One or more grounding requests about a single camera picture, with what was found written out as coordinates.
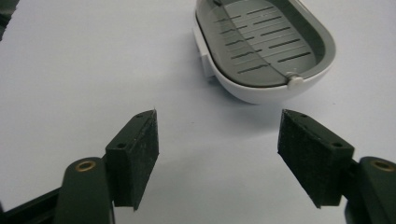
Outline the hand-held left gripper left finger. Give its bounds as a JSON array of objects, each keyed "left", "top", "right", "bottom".
[{"left": 53, "top": 108, "right": 161, "bottom": 224}]

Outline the white and grey drain basket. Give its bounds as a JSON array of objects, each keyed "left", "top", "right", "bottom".
[{"left": 191, "top": 0, "right": 337, "bottom": 105}]

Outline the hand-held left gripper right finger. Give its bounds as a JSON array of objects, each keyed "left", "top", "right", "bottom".
[{"left": 276, "top": 108, "right": 396, "bottom": 224}]

